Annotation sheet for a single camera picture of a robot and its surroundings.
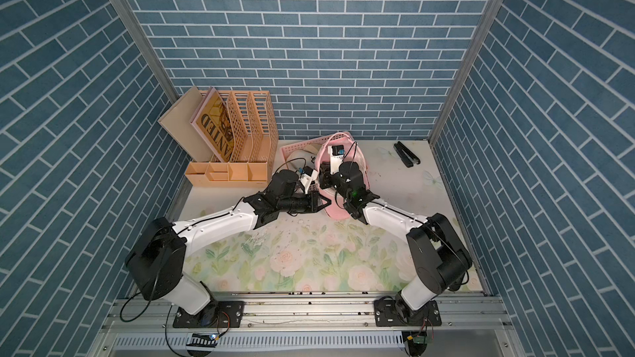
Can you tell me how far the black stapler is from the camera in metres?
1.14

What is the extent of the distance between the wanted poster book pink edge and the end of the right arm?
475 mm

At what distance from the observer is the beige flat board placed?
35.7 inches

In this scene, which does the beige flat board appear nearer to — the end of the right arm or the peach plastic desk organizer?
the peach plastic desk organizer

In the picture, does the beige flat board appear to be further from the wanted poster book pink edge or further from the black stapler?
the black stapler

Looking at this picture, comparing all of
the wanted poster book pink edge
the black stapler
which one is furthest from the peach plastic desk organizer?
the black stapler

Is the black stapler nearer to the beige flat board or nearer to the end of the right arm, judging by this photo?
the end of the right arm

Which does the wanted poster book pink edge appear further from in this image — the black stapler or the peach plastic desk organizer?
the black stapler

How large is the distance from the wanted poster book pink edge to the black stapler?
781 millimetres

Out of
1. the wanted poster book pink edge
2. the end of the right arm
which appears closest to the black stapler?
the end of the right arm

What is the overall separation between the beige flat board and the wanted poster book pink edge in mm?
18

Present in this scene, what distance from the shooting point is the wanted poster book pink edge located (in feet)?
Answer: 3.03

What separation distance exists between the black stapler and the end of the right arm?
1.65 ft

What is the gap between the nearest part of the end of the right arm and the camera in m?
0.77

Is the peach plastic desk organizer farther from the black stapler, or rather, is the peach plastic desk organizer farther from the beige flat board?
the black stapler
